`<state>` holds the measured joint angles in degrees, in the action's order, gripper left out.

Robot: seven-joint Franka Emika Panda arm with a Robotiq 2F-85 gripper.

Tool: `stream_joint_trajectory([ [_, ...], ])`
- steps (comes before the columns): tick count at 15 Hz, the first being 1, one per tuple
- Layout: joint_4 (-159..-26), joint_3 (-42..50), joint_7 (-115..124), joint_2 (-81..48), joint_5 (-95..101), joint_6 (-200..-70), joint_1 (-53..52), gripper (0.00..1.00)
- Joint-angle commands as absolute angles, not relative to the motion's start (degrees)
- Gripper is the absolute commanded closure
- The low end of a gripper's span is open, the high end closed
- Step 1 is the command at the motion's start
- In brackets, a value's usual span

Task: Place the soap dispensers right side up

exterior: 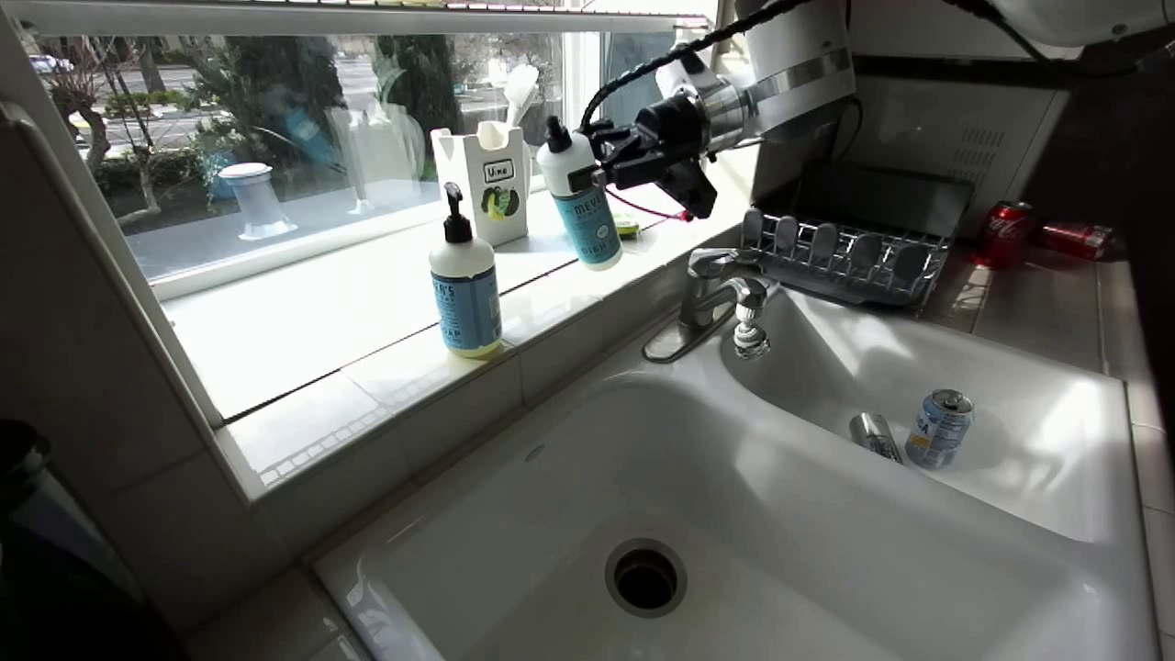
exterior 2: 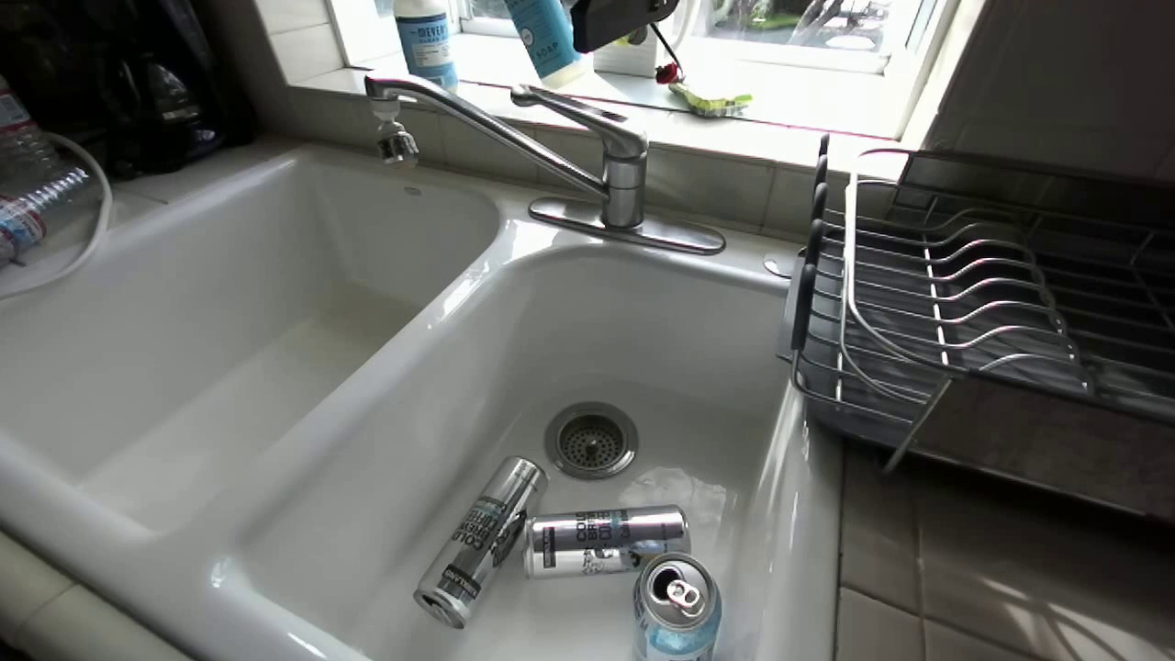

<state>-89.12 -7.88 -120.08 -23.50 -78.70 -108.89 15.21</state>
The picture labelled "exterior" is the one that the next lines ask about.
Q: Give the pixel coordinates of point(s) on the white double basin sink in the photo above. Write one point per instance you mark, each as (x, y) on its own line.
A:
(757, 491)

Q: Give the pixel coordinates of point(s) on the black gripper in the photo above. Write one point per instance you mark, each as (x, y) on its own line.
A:
(671, 128)

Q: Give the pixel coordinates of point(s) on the blue label soap dispenser bottle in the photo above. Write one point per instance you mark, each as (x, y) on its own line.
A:
(466, 294)
(585, 205)

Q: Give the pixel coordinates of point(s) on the white carton brush holder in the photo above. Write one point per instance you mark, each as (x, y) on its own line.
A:
(490, 186)

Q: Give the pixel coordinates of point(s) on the red round object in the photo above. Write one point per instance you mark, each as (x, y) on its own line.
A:
(1008, 232)

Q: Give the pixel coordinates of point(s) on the chrome sink faucet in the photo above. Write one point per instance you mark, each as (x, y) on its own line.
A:
(716, 301)

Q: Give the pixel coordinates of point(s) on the white window frame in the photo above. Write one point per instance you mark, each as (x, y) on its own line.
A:
(307, 16)

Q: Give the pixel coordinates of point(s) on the white outdoor pedestal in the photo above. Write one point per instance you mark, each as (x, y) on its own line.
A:
(259, 194)

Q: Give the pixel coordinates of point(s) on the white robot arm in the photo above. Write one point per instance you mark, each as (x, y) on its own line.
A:
(793, 56)

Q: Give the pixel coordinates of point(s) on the metal dish rack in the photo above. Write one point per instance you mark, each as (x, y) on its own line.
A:
(856, 258)

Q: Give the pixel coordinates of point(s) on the white dish brush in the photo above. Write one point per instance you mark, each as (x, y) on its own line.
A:
(516, 94)

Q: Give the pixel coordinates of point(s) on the red drink can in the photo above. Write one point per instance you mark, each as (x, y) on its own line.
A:
(1077, 238)

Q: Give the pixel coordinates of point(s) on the large basin drain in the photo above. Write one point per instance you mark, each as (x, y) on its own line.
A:
(645, 576)

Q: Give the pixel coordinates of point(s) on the blue drink can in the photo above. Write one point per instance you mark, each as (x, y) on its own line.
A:
(942, 428)

